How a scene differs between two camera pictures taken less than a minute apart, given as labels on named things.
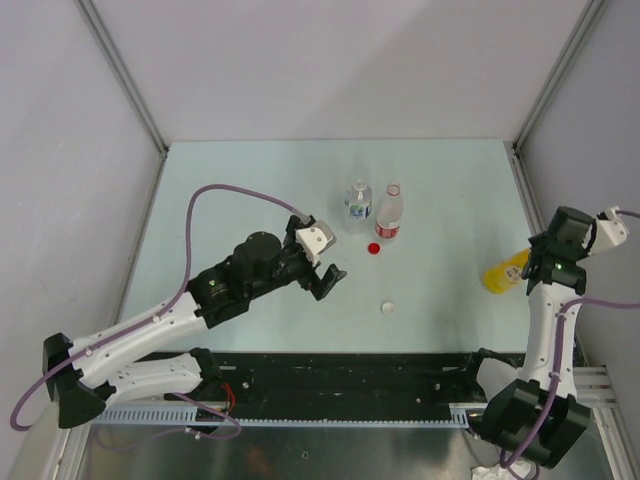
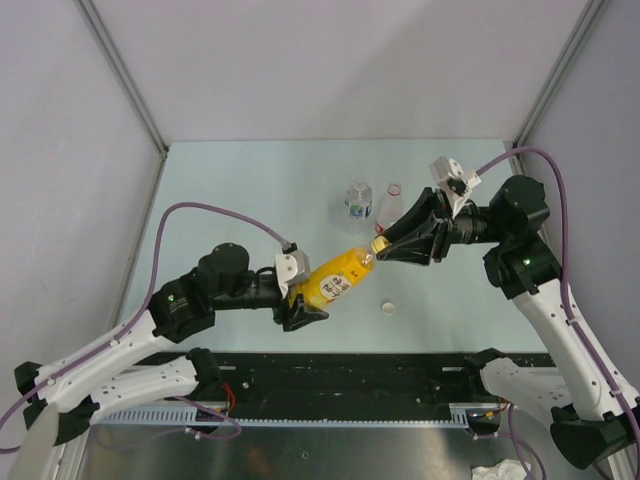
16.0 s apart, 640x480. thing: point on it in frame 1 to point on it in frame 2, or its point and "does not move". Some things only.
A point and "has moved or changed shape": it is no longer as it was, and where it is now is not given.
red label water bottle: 389,213 does not move
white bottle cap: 387,308 does not move
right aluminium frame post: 592,12 does not move
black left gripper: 310,280 to 298,316
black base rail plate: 431,383 does not move
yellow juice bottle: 506,273 has moved or changed shape
